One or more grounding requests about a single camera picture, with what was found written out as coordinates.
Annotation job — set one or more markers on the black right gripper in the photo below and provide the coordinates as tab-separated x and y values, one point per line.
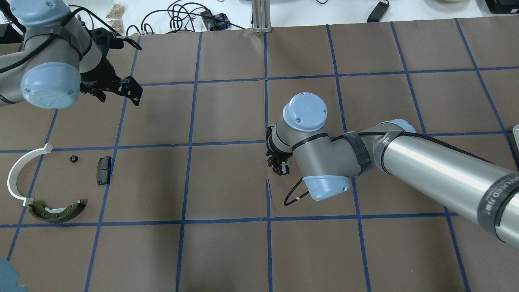
277	156

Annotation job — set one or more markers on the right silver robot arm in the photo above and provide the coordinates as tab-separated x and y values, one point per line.
476	189

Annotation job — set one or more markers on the aluminium frame post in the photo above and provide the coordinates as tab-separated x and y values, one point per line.
261	20

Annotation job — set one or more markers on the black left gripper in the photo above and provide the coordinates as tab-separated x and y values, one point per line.
98	74

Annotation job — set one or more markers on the olive curved brake shoe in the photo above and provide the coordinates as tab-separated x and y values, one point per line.
58	215

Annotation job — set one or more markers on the grey brake pad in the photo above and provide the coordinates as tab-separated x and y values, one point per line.
103	173

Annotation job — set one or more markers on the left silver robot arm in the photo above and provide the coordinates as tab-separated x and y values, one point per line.
62	59

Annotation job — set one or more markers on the white curved plastic bracket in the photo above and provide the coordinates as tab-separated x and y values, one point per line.
12	179

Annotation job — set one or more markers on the black power adapter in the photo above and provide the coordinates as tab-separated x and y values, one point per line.
378	11

